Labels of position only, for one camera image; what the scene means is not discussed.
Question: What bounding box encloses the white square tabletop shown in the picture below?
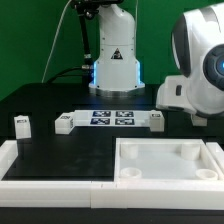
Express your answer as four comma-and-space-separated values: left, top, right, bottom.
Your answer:
114, 138, 224, 181

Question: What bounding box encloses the black camera pole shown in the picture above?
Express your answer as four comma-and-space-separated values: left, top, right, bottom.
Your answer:
70, 0, 124, 85

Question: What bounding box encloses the black cable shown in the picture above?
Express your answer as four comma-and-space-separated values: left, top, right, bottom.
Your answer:
46, 66, 84, 84

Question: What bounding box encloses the white base tag plate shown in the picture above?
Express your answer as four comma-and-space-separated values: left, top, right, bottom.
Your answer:
75, 110, 149, 127

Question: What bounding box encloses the white U-shaped fence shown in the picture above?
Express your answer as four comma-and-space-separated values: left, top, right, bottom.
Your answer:
0, 140, 224, 210

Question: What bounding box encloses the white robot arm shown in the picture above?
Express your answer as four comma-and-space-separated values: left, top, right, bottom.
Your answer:
89, 2, 224, 117

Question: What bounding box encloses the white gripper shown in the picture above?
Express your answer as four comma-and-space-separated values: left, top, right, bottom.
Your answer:
156, 75, 199, 114

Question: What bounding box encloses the white cable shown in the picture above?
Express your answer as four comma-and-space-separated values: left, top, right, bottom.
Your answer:
41, 0, 73, 84

